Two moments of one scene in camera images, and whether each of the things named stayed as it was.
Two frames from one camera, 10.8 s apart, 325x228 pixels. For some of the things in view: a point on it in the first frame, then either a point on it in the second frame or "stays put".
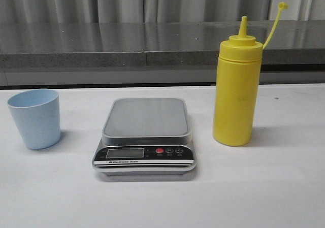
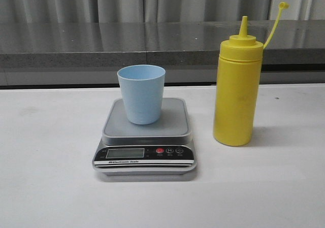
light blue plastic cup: x=37 y=112 → x=142 y=87
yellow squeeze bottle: x=237 y=86 stays put
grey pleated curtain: x=160 y=3 stays put
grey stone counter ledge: x=295 y=42 stays put
